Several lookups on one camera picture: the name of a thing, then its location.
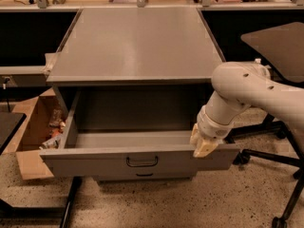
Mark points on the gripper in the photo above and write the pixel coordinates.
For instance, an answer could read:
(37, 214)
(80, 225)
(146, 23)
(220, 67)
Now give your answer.
(213, 127)

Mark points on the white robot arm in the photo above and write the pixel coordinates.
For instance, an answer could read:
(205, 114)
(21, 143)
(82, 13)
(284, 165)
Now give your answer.
(238, 86)

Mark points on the open cardboard box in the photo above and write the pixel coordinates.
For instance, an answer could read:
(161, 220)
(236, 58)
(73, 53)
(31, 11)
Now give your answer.
(33, 131)

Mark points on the grey drawer cabinet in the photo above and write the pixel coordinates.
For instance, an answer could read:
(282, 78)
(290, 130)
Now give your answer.
(131, 82)

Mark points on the grey drawer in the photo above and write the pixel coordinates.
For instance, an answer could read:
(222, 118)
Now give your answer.
(113, 133)
(146, 177)

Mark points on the grey bottom drawer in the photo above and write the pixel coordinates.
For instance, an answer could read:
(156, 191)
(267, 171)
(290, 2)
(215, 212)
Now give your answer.
(146, 177)

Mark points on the trash items in box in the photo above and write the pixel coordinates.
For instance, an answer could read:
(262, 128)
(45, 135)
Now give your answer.
(57, 126)

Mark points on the grey top drawer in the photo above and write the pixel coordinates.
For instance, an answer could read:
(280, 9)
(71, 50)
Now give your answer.
(113, 133)

